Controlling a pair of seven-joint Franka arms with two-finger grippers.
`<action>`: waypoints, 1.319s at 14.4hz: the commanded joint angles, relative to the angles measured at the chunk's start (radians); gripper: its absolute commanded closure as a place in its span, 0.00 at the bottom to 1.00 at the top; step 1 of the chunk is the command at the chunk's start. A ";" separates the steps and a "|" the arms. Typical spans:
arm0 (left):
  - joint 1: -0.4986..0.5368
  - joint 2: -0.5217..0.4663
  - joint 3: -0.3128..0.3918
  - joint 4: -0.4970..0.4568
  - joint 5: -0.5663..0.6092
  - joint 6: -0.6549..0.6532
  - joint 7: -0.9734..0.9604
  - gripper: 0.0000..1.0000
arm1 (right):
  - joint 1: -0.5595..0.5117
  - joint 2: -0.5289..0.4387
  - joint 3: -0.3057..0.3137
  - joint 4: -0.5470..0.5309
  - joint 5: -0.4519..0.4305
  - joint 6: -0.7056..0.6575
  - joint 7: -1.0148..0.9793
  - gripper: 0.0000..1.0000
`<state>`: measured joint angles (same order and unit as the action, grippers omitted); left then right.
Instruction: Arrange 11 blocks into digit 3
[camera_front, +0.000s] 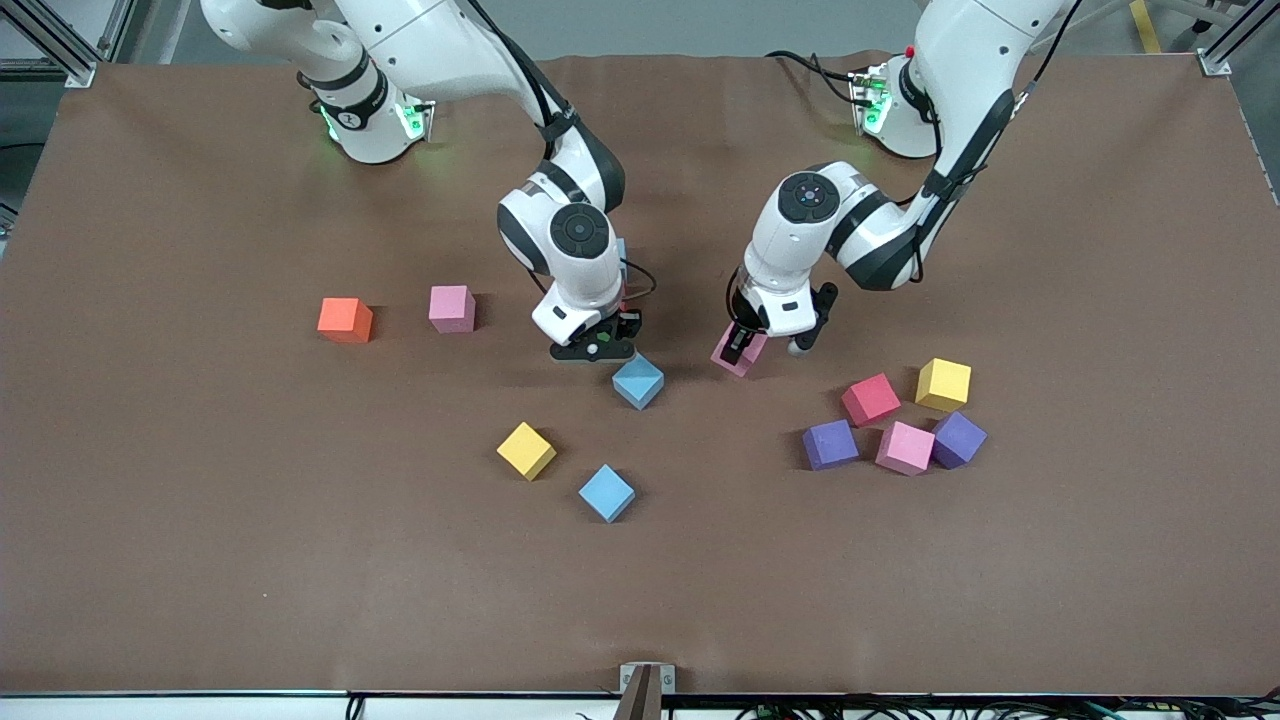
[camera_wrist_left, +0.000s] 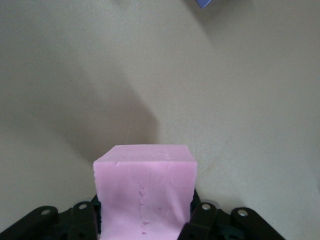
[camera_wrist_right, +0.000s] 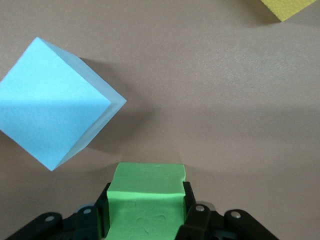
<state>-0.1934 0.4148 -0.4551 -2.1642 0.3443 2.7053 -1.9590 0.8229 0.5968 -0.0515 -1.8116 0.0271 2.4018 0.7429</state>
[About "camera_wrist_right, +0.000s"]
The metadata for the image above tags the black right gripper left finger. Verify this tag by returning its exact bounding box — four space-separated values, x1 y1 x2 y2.
4 182 113 240

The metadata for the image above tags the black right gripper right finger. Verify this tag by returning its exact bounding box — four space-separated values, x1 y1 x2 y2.
174 181 276 240

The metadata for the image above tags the green foam block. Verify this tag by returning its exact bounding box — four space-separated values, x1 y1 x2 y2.
103 161 188 240

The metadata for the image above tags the blue foam block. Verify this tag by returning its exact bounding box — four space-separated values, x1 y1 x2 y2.
0 36 128 172

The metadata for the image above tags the yellow foam block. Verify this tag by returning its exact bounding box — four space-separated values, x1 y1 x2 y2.
259 0 320 23

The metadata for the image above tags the brown table cover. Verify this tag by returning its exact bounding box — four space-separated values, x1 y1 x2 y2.
0 0 320 240

